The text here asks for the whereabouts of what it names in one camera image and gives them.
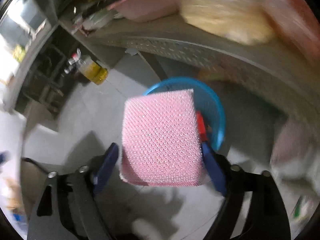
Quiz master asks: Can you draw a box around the pink mesh sponge pad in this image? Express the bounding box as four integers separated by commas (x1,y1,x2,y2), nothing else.
120,89,207,187

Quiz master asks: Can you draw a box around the clear bag with red print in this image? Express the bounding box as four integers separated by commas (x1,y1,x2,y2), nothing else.
196,111,208,142

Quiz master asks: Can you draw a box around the blue plastic waste basket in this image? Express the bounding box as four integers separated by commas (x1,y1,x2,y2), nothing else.
144,77,226,152

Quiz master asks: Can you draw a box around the cooking oil bottle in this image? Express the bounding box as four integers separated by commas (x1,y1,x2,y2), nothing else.
64,48,108,85

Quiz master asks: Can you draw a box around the yellow item in plastic bag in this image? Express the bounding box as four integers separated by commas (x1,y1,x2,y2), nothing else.
180,0,276,46

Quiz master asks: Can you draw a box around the red item in plastic bag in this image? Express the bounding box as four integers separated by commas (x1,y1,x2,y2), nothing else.
260,0,319,66

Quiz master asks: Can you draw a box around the pink plastic basin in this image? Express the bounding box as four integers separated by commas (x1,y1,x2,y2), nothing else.
107,0,180,22

